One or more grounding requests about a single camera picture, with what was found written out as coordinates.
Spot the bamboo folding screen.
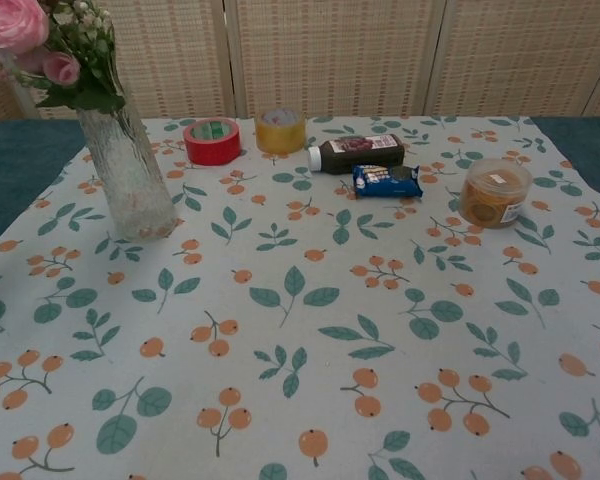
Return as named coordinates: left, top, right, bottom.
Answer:
left=0, top=0, right=600, bottom=127

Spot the yellow tape roll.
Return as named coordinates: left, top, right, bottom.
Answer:
left=255, top=108, right=308, bottom=154

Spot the plastic jar of rubber bands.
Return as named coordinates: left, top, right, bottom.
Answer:
left=458, top=158, right=534, bottom=230

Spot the floral print tablecloth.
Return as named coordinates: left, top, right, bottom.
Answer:
left=0, top=115, right=600, bottom=480

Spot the dark juice bottle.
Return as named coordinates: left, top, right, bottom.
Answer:
left=308, top=134, right=406, bottom=175

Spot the red tape roll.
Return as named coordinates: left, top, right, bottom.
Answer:
left=182, top=118, right=245, bottom=166

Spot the clear glass cup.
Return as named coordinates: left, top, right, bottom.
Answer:
left=76, top=102, right=177, bottom=243

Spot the pink flower bouquet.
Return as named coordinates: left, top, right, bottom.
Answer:
left=0, top=0, right=127, bottom=115

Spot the blue cookie pack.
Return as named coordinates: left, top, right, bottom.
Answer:
left=351, top=163, right=424, bottom=201

